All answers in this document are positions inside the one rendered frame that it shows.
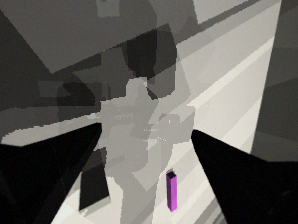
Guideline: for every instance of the dark grey domino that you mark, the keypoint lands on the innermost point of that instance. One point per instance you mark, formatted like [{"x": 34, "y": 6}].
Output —
[{"x": 94, "y": 192}]

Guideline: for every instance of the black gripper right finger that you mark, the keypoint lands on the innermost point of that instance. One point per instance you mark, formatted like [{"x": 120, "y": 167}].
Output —
[{"x": 249, "y": 190}]

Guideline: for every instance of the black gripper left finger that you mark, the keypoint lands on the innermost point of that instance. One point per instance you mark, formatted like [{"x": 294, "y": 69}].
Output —
[{"x": 35, "y": 179}]

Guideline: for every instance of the purple rectangular block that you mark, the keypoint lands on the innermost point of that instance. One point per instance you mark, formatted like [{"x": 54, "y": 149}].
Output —
[{"x": 171, "y": 182}]

